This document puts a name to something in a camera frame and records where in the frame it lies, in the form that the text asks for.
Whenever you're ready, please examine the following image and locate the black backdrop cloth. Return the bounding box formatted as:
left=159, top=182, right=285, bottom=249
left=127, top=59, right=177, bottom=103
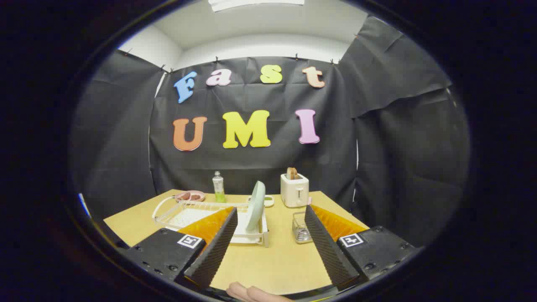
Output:
left=69, top=15, right=470, bottom=248

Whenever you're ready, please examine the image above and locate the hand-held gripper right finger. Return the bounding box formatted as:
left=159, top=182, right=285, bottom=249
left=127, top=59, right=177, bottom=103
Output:
left=305, top=204, right=421, bottom=291

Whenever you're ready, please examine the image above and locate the small pink plate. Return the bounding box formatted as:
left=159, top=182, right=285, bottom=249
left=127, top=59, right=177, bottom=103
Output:
left=175, top=190, right=206, bottom=203

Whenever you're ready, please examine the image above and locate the cream toaster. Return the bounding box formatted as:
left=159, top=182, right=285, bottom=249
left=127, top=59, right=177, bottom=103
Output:
left=280, top=173, right=310, bottom=208

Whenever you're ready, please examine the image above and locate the white compartment tray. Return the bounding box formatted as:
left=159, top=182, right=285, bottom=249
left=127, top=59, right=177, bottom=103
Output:
left=248, top=195, right=275, bottom=208

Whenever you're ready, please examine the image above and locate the white ceiling light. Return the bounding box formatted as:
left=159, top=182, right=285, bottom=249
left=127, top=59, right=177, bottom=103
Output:
left=209, top=0, right=305, bottom=12

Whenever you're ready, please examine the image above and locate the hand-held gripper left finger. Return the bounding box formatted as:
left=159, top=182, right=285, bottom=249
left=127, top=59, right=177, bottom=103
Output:
left=125, top=206, right=239, bottom=291

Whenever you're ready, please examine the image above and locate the white wire dish rack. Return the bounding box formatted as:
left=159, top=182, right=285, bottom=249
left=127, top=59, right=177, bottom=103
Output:
left=152, top=196, right=270, bottom=248

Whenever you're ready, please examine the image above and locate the silver wire basket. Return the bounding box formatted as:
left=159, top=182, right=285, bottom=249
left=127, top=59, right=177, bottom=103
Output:
left=292, top=211, right=313, bottom=245

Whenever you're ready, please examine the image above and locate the pale green plate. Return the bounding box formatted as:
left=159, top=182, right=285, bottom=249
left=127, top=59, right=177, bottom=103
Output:
left=245, top=180, right=266, bottom=234

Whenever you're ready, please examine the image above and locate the green drink bottle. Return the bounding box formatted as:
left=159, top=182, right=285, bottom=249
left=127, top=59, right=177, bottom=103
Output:
left=212, top=171, right=226, bottom=203

